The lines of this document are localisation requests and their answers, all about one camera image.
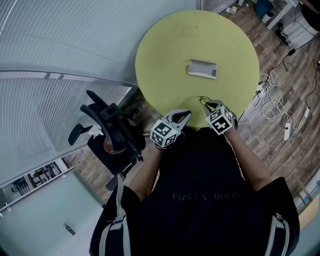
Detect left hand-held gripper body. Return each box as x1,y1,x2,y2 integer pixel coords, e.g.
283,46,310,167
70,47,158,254
149,116,185,150

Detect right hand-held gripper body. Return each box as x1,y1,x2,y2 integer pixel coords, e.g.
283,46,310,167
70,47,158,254
204,105,238,137

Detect thin dark-framed glasses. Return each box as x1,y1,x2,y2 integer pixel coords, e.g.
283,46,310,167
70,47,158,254
198,95,213,107

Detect person's right forearm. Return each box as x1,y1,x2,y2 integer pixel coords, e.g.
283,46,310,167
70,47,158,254
224,128,273,193

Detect person's left forearm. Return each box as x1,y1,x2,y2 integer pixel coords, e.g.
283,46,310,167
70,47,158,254
135,146,164,202

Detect grey open tray box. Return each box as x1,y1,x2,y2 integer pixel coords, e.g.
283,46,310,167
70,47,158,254
187,58,218,80

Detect black office chair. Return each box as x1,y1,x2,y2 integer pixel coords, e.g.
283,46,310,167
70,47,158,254
68,89,147,191

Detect round orange-brown object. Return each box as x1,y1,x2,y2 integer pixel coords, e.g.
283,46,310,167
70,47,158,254
103,138,128,154

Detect long white power strip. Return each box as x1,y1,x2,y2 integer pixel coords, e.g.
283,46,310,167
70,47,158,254
283,122,292,141

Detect crumpled white tissue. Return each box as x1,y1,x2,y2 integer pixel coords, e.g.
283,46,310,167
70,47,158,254
87,123,105,140

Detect person's black shirt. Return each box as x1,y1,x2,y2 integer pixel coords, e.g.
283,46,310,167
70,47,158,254
89,126,301,256

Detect teal waste bin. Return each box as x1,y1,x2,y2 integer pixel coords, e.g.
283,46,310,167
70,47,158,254
254,0,275,19

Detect stack of white devices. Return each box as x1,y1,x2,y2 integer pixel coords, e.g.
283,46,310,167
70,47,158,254
279,19,319,47

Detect tangled white cable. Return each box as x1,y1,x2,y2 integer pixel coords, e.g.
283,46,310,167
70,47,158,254
256,69,301,133

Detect thin black floor cable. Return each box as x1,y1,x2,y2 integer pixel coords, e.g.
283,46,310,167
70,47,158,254
259,51,295,85

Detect grey backpack strap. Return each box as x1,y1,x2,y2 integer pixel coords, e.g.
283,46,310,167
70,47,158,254
269,211,291,256
99,173,132,256

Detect white desk frame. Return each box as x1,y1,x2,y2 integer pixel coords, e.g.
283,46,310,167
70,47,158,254
266,0,302,31

